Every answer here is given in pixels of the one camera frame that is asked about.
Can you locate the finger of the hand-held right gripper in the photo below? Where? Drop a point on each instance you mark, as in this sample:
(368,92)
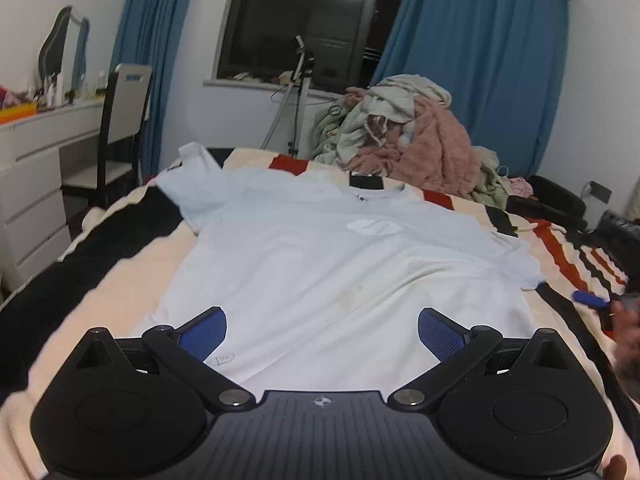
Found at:
(590,298)

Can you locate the striped fleece blanket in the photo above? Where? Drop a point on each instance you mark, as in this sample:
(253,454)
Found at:
(125,270)

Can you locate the white vanity desk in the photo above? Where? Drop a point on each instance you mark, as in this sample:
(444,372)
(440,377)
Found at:
(35,185)

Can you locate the small pink cloth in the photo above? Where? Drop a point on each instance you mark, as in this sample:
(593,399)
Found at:
(521,187)

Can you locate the white t-shirt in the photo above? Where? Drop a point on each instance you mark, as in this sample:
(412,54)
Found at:
(325,260)

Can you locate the black box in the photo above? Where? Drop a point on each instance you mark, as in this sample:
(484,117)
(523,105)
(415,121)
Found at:
(620,227)

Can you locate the light crumpled clothes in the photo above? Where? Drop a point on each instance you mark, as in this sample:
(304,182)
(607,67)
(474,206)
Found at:
(492,180)

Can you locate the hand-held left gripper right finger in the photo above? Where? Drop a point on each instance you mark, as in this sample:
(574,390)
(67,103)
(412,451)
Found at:
(440,332)

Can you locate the beige cloth on sill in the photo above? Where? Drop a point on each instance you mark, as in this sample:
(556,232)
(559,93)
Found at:
(245,76)

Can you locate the wavy vanity mirror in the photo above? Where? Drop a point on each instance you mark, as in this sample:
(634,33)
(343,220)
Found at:
(60,55)

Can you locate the black and white chair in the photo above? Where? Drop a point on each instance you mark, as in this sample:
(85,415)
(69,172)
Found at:
(125,110)

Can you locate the black armchair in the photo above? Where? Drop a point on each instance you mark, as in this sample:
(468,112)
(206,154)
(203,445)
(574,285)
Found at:
(550,205)

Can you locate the narrow blue curtain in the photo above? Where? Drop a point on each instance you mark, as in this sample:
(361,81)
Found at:
(150,35)

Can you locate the pink fleece blanket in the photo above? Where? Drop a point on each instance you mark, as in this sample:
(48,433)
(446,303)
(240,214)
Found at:
(440,155)

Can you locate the dark window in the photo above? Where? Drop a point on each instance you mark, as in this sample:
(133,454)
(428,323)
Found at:
(300,20)

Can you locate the orange tray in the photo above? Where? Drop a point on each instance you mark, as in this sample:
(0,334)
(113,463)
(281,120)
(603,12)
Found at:
(17,112)

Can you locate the black wall socket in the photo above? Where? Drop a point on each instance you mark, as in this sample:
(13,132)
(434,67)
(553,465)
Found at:
(601,192)

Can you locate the person's right hand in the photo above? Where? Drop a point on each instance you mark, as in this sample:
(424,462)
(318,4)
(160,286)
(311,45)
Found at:
(630,350)

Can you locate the pale green blanket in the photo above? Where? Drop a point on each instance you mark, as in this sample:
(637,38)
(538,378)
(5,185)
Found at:
(325,130)

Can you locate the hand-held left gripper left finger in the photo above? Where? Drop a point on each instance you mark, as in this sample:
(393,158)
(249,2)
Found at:
(202,335)

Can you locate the garment steamer stand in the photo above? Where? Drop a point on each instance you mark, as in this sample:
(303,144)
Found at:
(300,100)

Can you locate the beige hoodie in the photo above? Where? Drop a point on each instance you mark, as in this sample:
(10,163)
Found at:
(400,90)

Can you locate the wide blue curtain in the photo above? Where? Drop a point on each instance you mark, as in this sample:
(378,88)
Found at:
(490,60)

